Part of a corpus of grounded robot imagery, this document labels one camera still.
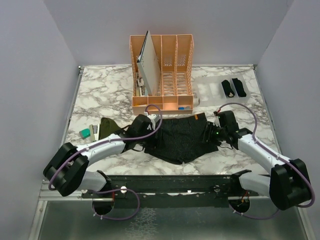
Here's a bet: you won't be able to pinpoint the peach plastic file organizer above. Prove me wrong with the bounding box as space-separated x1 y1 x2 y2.
129 34 194 116

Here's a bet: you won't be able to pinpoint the black patterned boxer underwear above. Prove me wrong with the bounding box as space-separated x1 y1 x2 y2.
144 113 218 165

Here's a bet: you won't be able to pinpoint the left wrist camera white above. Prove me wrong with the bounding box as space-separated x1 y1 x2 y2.
146 114 161 131

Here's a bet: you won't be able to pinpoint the teal green eraser block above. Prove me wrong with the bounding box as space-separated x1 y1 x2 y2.
79 128 91 139

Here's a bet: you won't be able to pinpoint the stationery items in organizer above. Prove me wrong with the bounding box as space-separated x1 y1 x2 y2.
136 77 148 97

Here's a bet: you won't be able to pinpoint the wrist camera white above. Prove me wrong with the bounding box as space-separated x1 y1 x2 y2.
146 114 161 131
213 111 221 127

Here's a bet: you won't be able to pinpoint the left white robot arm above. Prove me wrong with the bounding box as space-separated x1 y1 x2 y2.
43 113 162 198

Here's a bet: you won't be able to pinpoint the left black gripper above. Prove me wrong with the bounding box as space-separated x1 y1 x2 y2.
136 125 166 150

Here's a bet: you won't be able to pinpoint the white grey binder folder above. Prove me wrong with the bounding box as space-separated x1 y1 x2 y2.
137 30 161 96

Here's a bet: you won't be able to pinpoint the black rolled sock left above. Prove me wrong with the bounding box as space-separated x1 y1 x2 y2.
221 79 235 98

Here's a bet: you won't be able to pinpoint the blue item in organizer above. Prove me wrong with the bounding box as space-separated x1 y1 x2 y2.
178 106 191 111

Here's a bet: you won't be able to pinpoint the black rolled sock right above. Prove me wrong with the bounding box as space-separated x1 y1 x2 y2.
232 78 247 98

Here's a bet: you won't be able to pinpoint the olive green underwear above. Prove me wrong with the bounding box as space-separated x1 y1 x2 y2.
98 117 121 140

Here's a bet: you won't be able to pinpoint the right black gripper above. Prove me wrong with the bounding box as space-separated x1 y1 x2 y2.
197 120 228 146

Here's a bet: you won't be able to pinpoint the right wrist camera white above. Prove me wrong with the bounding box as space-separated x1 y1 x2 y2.
213 111 221 127

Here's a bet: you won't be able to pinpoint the clear plastic compartment tray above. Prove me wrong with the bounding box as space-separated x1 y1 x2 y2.
192 74 251 107

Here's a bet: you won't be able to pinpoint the black rolled sock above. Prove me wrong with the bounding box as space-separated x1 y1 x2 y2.
232 78 247 98
221 79 235 98

